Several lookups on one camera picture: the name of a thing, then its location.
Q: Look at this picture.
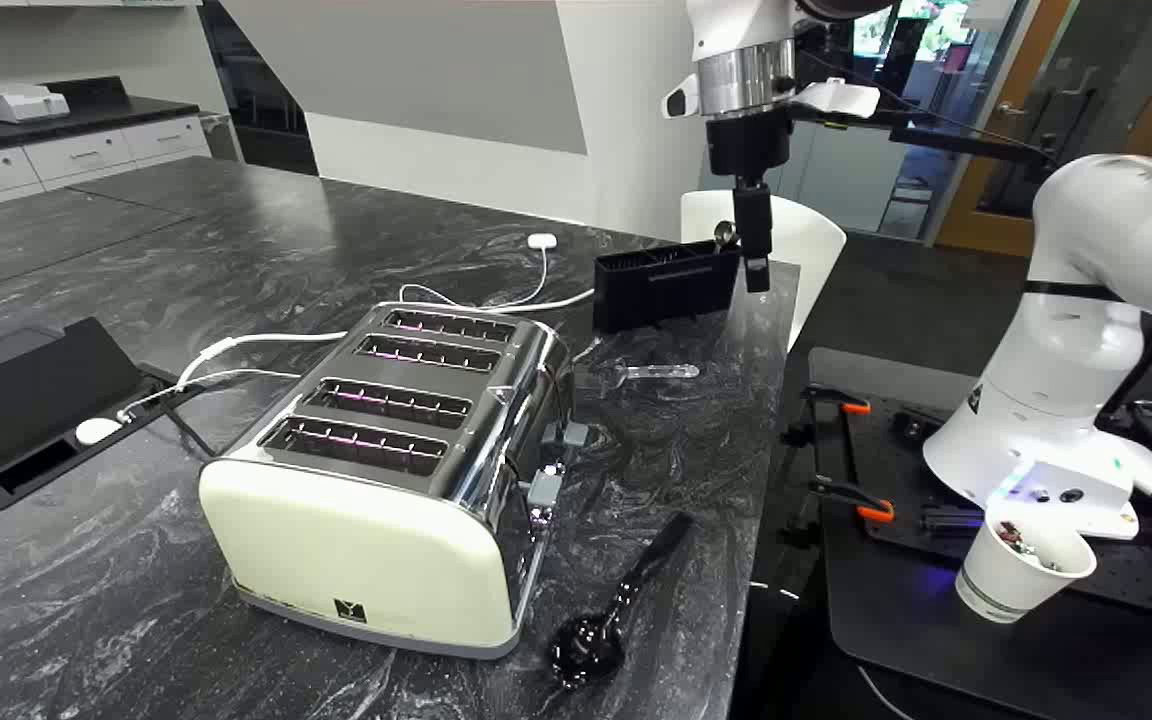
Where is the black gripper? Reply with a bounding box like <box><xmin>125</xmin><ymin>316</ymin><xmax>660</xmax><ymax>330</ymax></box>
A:
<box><xmin>705</xmin><ymin>111</ymin><xmax>799</xmax><ymax>298</ymax></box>

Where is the cream and chrome four-slot toaster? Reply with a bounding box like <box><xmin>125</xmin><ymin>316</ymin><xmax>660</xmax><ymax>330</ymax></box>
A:
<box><xmin>197</xmin><ymin>298</ymin><xmax>577</xmax><ymax>664</ymax></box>

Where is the black divided organizer box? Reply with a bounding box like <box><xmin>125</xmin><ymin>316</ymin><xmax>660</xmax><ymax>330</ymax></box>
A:
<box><xmin>586</xmin><ymin>236</ymin><xmax>743</xmax><ymax>337</ymax></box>

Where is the orange clamp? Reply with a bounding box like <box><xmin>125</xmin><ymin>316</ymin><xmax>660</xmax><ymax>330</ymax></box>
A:
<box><xmin>812</xmin><ymin>477</ymin><xmax>901</xmax><ymax>528</ymax></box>
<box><xmin>799</xmin><ymin>384</ymin><xmax>881</xmax><ymax>427</ymax></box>

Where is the wooden door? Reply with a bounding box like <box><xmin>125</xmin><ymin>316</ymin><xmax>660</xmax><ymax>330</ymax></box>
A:
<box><xmin>932</xmin><ymin>0</ymin><xmax>1152</xmax><ymax>261</ymax></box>

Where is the white paper cup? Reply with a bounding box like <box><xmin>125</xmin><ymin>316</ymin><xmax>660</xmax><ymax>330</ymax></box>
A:
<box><xmin>951</xmin><ymin>513</ymin><xmax>1101</xmax><ymax>628</ymax></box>

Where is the white cabinet counter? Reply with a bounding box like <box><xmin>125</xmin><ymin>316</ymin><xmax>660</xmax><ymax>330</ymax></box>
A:
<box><xmin>0</xmin><ymin>93</ymin><xmax>214</xmax><ymax>222</ymax></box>

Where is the black pop-up socket box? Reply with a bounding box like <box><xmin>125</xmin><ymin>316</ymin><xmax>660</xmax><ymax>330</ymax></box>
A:
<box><xmin>0</xmin><ymin>312</ymin><xmax>184</xmax><ymax>513</ymax></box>

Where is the white countertop appliance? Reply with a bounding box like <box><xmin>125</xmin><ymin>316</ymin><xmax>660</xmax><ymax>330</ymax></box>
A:
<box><xmin>0</xmin><ymin>81</ymin><xmax>70</xmax><ymax>129</ymax></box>

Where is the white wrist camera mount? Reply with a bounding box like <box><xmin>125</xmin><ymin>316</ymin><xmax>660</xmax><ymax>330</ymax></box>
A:
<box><xmin>660</xmin><ymin>74</ymin><xmax>888</xmax><ymax>132</ymax></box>

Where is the thin white cable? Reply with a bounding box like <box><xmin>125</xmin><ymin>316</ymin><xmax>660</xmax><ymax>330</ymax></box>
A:
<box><xmin>391</xmin><ymin>230</ymin><xmax>600</xmax><ymax>321</ymax></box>

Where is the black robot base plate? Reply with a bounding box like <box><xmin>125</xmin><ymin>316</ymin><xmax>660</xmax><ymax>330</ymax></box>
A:
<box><xmin>807</xmin><ymin>350</ymin><xmax>1152</xmax><ymax>720</ymax></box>

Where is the thick white cable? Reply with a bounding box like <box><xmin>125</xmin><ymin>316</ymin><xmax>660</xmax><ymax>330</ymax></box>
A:
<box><xmin>173</xmin><ymin>330</ymin><xmax>351</xmax><ymax>400</ymax></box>

